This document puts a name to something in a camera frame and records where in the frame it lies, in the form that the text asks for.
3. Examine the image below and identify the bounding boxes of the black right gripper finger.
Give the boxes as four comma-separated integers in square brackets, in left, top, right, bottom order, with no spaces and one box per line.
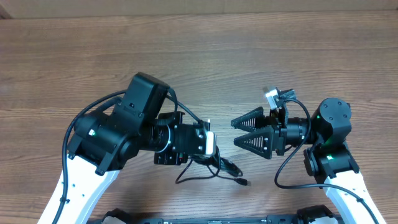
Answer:
[234,126,277,159]
[231,106,273,131]

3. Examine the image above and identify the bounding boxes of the black USB-C cable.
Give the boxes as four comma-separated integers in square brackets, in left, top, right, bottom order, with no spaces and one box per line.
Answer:
[175,155,251,187]

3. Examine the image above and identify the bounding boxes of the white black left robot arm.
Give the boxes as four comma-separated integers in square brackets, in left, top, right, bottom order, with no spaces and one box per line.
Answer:
[39,72,217,223]

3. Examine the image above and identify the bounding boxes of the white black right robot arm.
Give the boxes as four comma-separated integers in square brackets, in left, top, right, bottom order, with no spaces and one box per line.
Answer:
[231,97,385,223]

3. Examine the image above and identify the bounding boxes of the brown cardboard wall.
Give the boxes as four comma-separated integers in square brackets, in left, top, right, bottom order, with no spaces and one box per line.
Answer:
[1,0,397,19]

